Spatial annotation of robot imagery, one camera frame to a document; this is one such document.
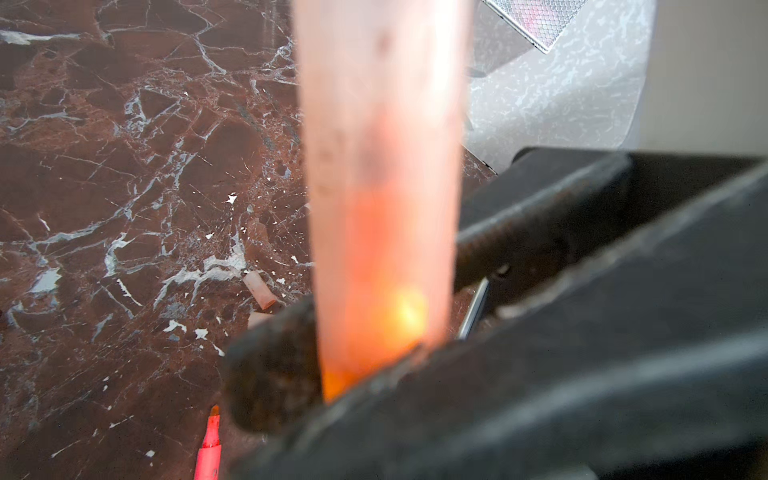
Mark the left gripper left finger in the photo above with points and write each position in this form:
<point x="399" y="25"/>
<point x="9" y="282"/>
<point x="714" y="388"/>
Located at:
<point x="272" y="375"/>

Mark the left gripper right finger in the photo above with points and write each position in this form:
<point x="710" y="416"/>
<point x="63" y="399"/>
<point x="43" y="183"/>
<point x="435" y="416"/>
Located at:
<point x="623" y="336"/>

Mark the pink highlighter pen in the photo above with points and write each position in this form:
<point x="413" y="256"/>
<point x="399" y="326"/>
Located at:
<point x="208" y="459"/>

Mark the translucent pen cap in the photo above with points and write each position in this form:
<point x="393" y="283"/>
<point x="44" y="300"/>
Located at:
<point x="382" y="88"/>
<point x="259" y="290"/>
<point x="257" y="318"/>

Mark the white wire mesh basket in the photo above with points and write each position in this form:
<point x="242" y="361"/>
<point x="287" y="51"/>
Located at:
<point x="540" y="22"/>

